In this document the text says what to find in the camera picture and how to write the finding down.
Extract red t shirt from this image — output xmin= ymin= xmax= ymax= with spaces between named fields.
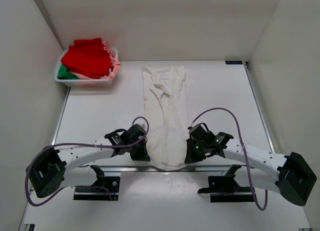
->
xmin=61 ymin=38 xmax=113 ymax=79

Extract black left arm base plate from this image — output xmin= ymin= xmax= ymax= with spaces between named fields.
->
xmin=73 ymin=172 xmax=121 ymax=202

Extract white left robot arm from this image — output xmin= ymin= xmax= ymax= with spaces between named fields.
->
xmin=27 ymin=124 xmax=150 ymax=198

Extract green t shirt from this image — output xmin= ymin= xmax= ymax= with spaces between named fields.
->
xmin=57 ymin=64 xmax=79 ymax=80

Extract white plastic laundry basket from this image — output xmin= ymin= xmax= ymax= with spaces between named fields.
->
xmin=54 ymin=48 xmax=114 ymax=88

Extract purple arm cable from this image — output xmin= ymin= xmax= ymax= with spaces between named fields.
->
xmin=190 ymin=107 xmax=269 ymax=211
xmin=25 ymin=116 xmax=150 ymax=207

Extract pink t shirt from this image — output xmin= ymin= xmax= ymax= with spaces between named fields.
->
xmin=69 ymin=38 xmax=121 ymax=80

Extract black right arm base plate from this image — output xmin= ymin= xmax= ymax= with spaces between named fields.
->
xmin=197 ymin=164 xmax=254 ymax=203

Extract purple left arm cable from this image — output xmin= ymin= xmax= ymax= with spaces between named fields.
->
xmin=25 ymin=116 xmax=150 ymax=207

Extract aluminium table rail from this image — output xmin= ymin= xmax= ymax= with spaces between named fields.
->
xmin=52 ymin=93 xmax=275 ymax=173

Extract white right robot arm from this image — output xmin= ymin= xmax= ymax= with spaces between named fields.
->
xmin=184 ymin=123 xmax=317 ymax=207

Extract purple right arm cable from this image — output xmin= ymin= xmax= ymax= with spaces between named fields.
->
xmin=190 ymin=107 xmax=269 ymax=211

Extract white t shirt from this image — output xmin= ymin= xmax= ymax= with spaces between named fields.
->
xmin=142 ymin=65 xmax=189 ymax=167

